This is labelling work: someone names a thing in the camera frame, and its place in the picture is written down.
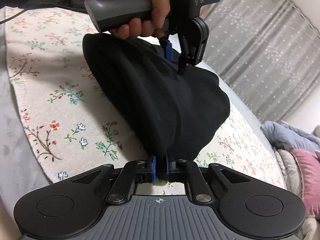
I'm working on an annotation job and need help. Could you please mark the floral bed sheet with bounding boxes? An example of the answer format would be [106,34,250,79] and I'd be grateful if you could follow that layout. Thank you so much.
[4,6,287,196]

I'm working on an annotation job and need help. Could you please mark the black cable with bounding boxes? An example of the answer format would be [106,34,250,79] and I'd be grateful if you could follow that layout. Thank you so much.
[0,2,87,26]

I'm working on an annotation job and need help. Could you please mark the blue crumpled quilt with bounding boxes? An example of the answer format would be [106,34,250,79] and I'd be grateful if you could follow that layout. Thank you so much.
[260,121,319,154]

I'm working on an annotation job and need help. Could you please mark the black sweatpants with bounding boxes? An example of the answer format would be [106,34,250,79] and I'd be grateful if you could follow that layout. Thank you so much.
[82,34,230,160]

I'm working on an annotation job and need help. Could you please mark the grey star curtain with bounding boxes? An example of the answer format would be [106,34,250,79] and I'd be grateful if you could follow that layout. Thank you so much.
[203,0,319,122]

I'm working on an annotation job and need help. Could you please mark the grey bed blanket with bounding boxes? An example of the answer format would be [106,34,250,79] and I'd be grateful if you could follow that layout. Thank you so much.
[0,6,278,230]

